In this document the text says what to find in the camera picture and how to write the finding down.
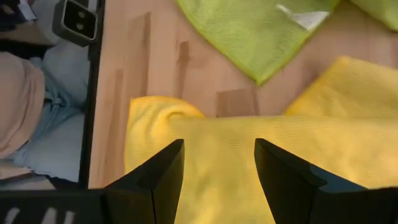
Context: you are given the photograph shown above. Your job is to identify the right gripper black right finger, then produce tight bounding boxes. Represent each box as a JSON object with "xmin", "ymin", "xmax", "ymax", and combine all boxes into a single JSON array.
[{"xmin": 254, "ymin": 138, "xmax": 368, "ymax": 224}]

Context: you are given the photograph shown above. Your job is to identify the yellow microfiber towel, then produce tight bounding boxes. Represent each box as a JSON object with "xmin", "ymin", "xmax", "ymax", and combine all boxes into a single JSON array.
[{"xmin": 123, "ymin": 55, "xmax": 398, "ymax": 224}]

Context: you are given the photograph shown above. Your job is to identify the green microfiber towel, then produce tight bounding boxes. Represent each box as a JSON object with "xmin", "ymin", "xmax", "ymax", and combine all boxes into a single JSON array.
[{"xmin": 176, "ymin": 0, "xmax": 398, "ymax": 86}]

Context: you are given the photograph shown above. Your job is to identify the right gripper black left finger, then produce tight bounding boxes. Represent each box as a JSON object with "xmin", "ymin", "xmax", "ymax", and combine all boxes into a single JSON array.
[{"xmin": 104, "ymin": 138, "xmax": 186, "ymax": 224}]

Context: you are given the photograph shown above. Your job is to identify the black aluminium table frame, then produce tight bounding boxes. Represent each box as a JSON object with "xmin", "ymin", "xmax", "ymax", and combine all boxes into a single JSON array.
[{"xmin": 77, "ymin": 0, "xmax": 106, "ymax": 190}]

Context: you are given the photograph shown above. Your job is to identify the person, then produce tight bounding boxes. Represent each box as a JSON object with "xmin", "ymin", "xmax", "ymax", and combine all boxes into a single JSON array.
[{"xmin": 0, "ymin": 40, "xmax": 91, "ymax": 184}]

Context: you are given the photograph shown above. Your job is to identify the grey two-lens camera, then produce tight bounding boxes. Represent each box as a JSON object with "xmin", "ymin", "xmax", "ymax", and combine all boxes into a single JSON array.
[{"xmin": 51, "ymin": 0, "xmax": 99, "ymax": 48}]

